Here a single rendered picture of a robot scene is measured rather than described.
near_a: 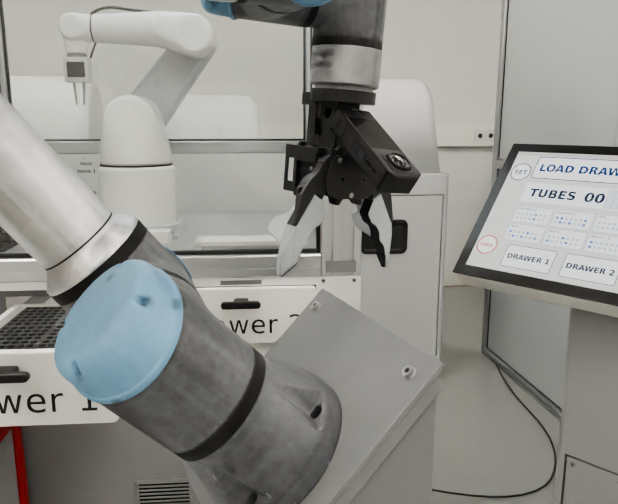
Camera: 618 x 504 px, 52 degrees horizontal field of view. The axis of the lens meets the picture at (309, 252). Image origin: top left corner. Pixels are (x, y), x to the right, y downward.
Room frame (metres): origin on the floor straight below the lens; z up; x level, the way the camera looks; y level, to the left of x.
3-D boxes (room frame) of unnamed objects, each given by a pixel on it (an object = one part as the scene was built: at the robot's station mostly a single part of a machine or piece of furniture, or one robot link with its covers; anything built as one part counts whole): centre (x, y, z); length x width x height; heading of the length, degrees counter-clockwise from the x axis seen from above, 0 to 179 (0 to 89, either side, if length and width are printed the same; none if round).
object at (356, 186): (0.71, -0.03, 1.22); 0.09 x 0.08 x 0.12; 36
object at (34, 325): (1.04, 0.44, 0.87); 0.22 x 0.18 x 0.06; 5
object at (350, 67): (0.70, -0.04, 1.30); 0.08 x 0.08 x 0.05
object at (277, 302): (1.18, 0.13, 0.87); 0.29 x 0.02 x 0.11; 95
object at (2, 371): (0.81, 0.42, 0.91); 0.07 x 0.04 x 0.01; 95
